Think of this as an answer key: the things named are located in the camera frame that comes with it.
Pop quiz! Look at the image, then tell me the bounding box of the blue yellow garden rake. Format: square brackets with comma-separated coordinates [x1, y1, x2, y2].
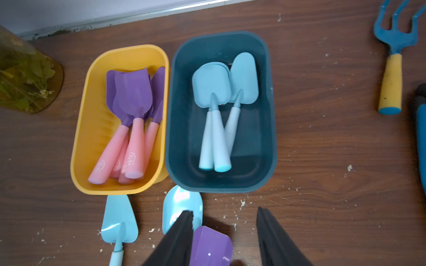
[373, 0, 426, 115]

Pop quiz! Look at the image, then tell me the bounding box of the dark teal storage box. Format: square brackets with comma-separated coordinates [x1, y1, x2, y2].
[165, 31, 277, 193]

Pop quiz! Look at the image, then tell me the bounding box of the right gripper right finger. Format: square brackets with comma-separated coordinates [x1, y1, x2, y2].
[256, 207, 312, 266]

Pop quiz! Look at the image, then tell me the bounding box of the blue grey garden glove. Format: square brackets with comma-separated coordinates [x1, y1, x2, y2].
[410, 83, 426, 193]

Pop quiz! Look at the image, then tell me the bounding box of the teal shovel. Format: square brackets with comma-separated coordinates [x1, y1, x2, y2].
[101, 195, 139, 266]
[162, 185, 204, 235]
[192, 63, 233, 174]
[191, 61, 230, 171]

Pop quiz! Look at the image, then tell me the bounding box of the potted green plant vase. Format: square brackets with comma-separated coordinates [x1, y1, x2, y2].
[1, 27, 64, 114]

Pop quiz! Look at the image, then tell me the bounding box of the purple shovel pink handle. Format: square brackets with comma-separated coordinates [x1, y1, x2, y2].
[109, 134, 129, 179]
[144, 66, 165, 171]
[88, 70, 133, 185]
[189, 226, 233, 266]
[115, 68, 153, 179]
[118, 172, 135, 185]

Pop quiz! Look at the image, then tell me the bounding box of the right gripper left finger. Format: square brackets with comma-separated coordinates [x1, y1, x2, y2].
[143, 211, 194, 266]

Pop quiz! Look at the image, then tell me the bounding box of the yellow plastic storage box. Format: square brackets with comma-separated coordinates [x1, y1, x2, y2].
[71, 44, 170, 196]

